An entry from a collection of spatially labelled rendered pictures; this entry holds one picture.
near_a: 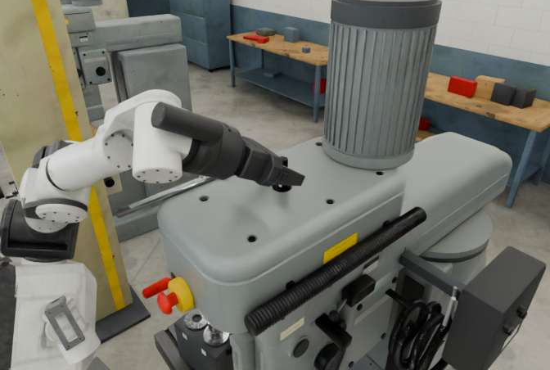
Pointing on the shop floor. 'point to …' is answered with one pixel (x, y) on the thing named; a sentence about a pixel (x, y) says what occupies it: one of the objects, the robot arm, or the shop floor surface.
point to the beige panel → (56, 123)
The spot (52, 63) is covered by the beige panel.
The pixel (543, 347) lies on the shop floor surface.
